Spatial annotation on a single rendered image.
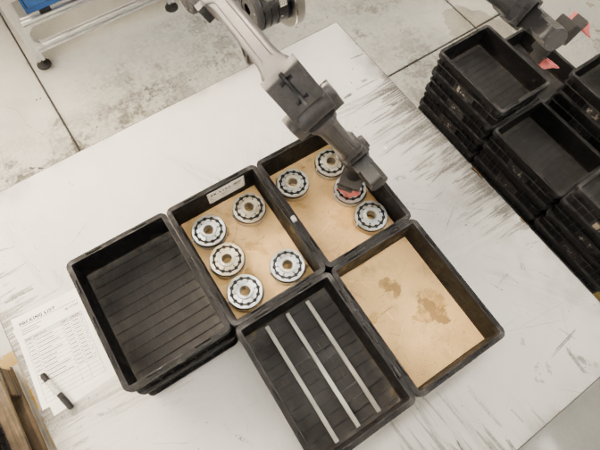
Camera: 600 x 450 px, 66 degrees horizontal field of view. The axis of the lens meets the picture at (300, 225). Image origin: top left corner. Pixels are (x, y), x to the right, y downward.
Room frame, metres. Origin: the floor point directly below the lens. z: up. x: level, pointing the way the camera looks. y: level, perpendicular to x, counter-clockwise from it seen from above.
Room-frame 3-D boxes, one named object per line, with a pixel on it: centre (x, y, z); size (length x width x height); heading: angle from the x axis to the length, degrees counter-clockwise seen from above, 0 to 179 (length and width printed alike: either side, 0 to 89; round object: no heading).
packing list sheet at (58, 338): (0.17, 0.69, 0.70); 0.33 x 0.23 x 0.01; 38
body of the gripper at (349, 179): (0.68, -0.15, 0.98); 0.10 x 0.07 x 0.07; 163
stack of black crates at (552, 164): (1.15, -1.05, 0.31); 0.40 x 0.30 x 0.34; 38
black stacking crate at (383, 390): (0.14, -0.08, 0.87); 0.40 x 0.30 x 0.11; 36
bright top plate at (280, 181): (0.69, 0.03, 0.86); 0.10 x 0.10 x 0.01
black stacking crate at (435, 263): (0.32, -0.32, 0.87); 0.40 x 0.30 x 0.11; 36
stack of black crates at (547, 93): (1.71, -1.12, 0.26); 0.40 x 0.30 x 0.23; 38
